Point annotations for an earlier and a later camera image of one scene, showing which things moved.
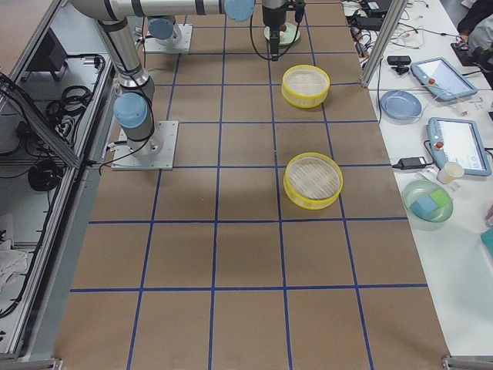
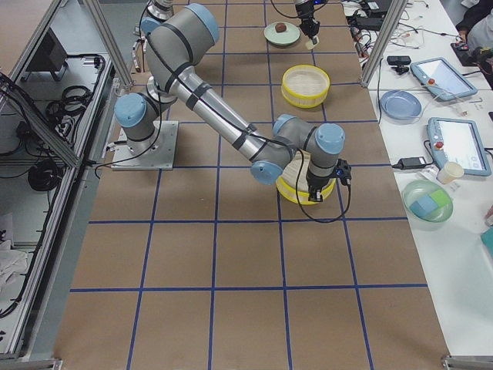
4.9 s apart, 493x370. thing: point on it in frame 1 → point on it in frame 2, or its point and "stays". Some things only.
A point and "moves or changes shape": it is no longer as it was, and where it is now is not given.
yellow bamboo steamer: x=305 y=85 stays
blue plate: x=400 y=107 stays
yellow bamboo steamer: x=312 y=180 moves or changes shape
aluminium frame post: x=391 y=21 stays
